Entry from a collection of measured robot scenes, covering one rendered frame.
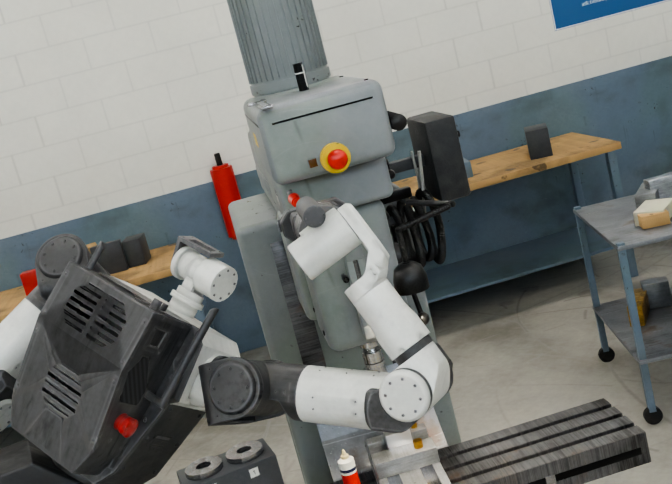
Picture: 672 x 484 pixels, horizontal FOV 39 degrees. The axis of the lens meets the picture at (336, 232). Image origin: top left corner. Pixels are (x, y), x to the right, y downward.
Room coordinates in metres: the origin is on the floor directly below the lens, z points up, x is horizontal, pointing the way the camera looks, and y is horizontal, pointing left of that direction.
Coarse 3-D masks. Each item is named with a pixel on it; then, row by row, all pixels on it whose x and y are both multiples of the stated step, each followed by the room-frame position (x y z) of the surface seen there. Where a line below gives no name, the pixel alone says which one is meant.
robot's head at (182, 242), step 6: (180, 240) 1.66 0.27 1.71; (186, 240) 1.65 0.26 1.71; (192, 240) 1.66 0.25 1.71; (198, 240) 1.67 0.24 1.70; (180, 246) 1.66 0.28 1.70; (186, 246) 1.66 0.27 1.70; (192, 246) 1.64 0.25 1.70; (198, 246) 1.63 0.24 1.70; (204, 246) 1.65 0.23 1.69; (210, 246) 1.65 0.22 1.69; (174, 252) 1.66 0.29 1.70; (204, 252) 1.61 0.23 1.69; (210, 252) 1.61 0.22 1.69; (216, 252) 1.62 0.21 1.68; (222, 252) 1.63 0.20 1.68; (174, 258) 1.64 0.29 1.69; (174, 276) 1.66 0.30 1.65
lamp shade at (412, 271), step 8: (400, 264) 1.88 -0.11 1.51; (408, 264) 1.87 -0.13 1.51; (416, 264) 1.87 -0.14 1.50; (400, 272) 1.86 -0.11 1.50; (408, 272) 1.86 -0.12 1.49; (416, 272) 1.86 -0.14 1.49; (424, 272) 1.87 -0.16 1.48; (400, 280) 1.86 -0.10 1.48; (408, 280) 1.85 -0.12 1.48; (416, 280) 1.85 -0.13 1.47; (424, 280) 1.86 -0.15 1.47; (400, 288) 1.86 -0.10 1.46; (408, 288) 1.85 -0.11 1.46; (416, 288) 1.85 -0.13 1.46; (424, 288) 1.86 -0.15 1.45
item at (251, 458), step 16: (240, 448) 2.08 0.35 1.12; (256, 448) 2.05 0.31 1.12; (192, 464) 2.05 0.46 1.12; (208, 464) 2.05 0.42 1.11; (224, 464) 2.04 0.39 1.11; (240, 464) 2.02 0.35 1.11; (256, 464) 2.01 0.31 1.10; (272, 464) 2.02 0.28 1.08; (192, 480) 2.00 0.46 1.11; (208, 480) 1.98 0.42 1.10; (224, 480) 1.98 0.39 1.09; (240, 480) 1.99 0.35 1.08; (256, 480) 2.00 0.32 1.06; (272, 480) 2.01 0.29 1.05
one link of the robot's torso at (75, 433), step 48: (96, 288) 1.46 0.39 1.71; (48, 336) 1.47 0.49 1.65; (96, 336) 1.42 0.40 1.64; (144, 336) 1.39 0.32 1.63; (192, 336) 1.48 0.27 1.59; (48, 384) 1.44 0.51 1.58; (96, 384) 1.39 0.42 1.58; (144, 384) 1.42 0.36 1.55; (192, 384) 1.46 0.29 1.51; (48, 432) 1.42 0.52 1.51; (96, 432) 1.37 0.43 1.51; (144, 432) 1.43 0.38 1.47; (96, 480) 1.43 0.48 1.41; (144, 480) 1.51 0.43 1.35
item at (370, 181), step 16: (384, 160) 1.98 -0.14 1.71; (320, 176) 1.96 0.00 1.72; (336, 176) 1.97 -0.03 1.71; (352, 176) 1.97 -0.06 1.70; (368, 176) 1.97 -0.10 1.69; (384, 176) 1.98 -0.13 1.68; (272, 192) 2.21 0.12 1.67; (304, 192) 1.96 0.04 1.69; (320, 192) 1.96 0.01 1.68; (336, 192) 1.97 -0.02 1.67; (352, 192) 1.97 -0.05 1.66; (368, 192) 1.97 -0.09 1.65; (384, 192) 1.98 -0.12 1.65; (288, 208) 1.95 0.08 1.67
